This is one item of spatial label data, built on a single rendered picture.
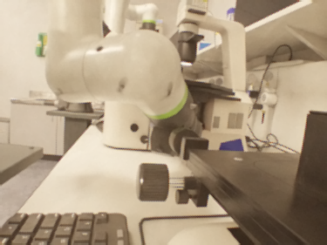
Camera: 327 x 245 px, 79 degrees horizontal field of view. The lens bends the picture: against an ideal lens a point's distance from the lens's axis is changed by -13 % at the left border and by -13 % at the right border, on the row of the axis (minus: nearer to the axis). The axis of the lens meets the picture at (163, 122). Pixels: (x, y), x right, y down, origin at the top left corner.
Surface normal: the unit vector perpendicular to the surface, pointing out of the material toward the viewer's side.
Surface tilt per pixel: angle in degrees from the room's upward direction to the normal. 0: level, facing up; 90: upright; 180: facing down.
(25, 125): 90
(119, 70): 104
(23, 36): 90
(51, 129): 90
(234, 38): 90
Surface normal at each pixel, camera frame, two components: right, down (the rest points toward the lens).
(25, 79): 0.19, 0.12
